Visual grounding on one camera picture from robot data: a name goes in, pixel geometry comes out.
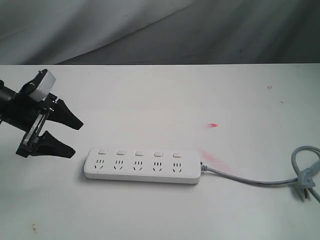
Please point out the grey backdrop cloth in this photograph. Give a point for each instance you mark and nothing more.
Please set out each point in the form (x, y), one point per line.
(159, 32)

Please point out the white five-socket power strip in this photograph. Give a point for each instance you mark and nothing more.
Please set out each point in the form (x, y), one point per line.
(143, 165)

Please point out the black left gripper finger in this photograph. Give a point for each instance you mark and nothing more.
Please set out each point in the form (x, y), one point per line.
(61, 114)
(48, 145)

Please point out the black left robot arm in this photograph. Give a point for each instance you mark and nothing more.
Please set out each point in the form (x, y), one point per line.
(22, 112)

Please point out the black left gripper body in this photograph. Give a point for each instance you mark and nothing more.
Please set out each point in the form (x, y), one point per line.
(22, 112)

